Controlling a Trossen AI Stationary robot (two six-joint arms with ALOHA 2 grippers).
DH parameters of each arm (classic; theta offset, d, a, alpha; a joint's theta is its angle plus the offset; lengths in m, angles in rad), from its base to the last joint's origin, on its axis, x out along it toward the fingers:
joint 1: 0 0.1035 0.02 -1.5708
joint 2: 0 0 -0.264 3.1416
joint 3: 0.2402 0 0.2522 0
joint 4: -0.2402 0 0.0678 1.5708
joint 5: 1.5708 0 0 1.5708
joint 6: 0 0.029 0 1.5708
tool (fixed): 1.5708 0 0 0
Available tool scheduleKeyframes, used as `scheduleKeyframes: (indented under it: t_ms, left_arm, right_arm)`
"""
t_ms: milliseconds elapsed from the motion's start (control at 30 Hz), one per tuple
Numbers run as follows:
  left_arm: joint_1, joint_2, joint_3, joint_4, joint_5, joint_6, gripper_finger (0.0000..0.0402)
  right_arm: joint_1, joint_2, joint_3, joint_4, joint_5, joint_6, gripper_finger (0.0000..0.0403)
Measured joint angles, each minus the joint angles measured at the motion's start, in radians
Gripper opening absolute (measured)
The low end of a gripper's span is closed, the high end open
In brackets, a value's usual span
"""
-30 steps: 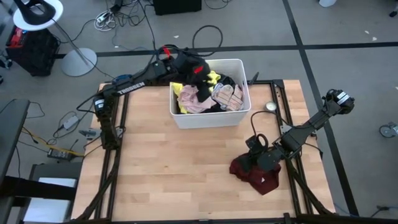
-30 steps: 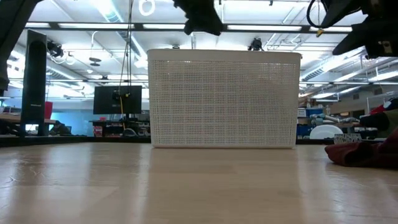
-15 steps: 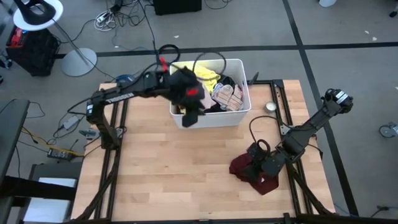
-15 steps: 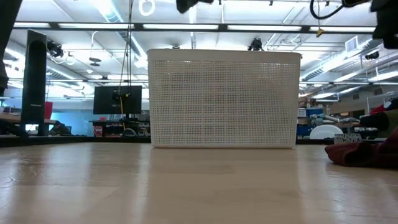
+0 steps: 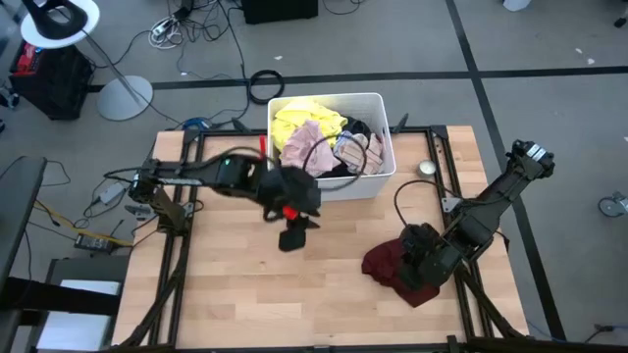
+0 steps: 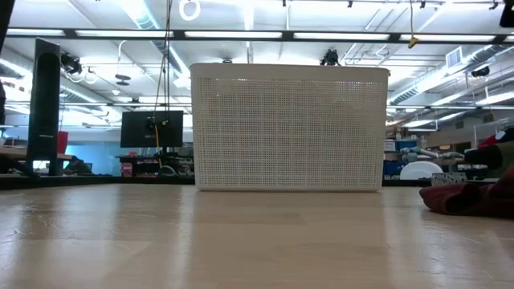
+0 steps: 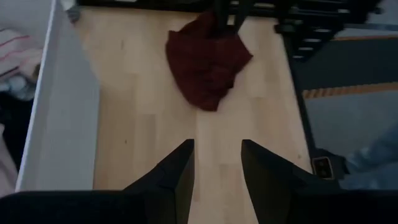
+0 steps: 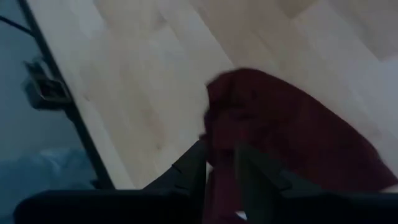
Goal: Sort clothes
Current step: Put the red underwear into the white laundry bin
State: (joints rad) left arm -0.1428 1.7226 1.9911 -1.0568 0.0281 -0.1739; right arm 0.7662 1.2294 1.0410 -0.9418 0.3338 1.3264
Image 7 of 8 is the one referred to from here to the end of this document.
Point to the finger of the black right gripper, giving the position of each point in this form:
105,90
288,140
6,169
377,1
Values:
222,15
240,12

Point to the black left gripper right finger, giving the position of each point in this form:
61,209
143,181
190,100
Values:
267,186

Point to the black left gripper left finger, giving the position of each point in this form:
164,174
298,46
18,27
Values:
174,186

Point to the dark red cloth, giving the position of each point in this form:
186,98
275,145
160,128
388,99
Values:
205,68

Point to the dark navy jeans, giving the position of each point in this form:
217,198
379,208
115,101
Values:
12,130

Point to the white sock with blue stripes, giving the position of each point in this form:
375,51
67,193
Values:
12,87

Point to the cream sock with pink stripes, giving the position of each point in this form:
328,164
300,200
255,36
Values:
15,53

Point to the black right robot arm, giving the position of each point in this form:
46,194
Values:
311,31

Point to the white perforated plastic basket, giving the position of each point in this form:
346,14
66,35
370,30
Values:
62,124

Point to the small grey object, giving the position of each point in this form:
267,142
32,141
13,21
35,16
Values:
74,14

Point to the pale pink cloth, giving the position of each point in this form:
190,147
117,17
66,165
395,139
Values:
5,168

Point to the black bracket with label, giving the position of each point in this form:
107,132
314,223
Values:
323,168

